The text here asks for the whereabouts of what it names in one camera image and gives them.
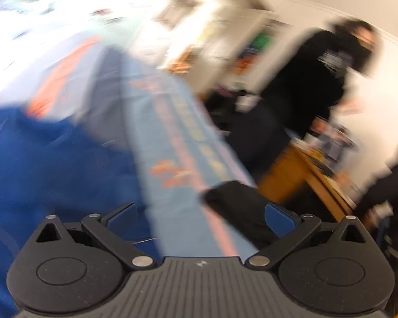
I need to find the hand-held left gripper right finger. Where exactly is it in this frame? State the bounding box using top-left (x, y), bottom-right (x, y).
top-left (245, 203), bottom-right (367, 269)

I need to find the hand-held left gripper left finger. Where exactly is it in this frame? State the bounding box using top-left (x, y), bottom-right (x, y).
top-left (36, 202), bottom-right (155, 270)

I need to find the blue knit sweater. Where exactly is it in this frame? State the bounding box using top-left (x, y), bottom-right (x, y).
top-left (0, 106), bottom-right (163, 318)

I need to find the person's right forearm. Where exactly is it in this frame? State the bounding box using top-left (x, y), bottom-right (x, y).
top-left (353, 146), bottom-right (398, 221)

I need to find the wooden desk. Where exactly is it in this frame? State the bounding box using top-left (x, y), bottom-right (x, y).
top-left (257, 139), bottom-right (362, 222)

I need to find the black garment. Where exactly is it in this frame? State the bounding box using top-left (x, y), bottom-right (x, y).
top-left (202, 182), bottom-right (286, 252)

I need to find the striped star bedspread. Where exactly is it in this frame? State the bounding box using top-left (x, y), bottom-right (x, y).
top-left (0, 30), bottom-right (262, 259)

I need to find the green bag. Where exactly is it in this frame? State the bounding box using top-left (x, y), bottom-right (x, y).
top-left (252, 35), bottom-right (273, 51)

